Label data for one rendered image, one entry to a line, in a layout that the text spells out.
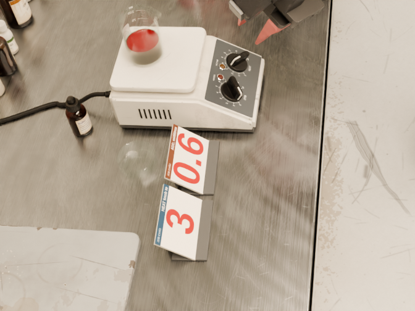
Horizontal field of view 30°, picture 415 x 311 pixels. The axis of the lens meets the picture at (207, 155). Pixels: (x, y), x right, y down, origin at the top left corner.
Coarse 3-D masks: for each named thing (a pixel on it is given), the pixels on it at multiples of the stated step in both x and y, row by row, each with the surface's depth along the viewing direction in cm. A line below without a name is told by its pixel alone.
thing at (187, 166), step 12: (180, 132) 106; (180, 144) 105; (192, 144) 106; (204, 144) 107; (180, 156) 104; (192, 156) 105; (180, 168) 103; (192, 168) 104; (180, 180) 102; (192, 180) 103
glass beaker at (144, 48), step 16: (128, 16) 105; (144, 16) 105; (160, 16) 102; (128, 32) 101; (144, 32) 102; (160, 32) 105; (128, 48) 104; (144, 48) 104; (160, 48) 106; (144, 64) 106
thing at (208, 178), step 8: (200, 136) 108; (208, 144) 108; (216, 144) 107; (168, 152) 103; (208, 152) 107; (216, 152) 107; (208, 160) 106; (216, 160) 106; (208, 168) 105; (216, 168) 105; (208, 176) 104; (176, 184) 104; (184, 184) 102; (200, 184) 103; (208, 184) 103; (184, 192) 103; (192, 192) 103; (200, 192) 103; (208, 192) 103
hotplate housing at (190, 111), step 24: (240, 48) 112; (120, 96) 106; (144, 96) 106; (168, 96) 105; (192, 96) 105; (120, 120) 110; (144, 120) 109; (168, 120) 108; (192, 120) 108; (216, 120) 107; (240, 120) 106
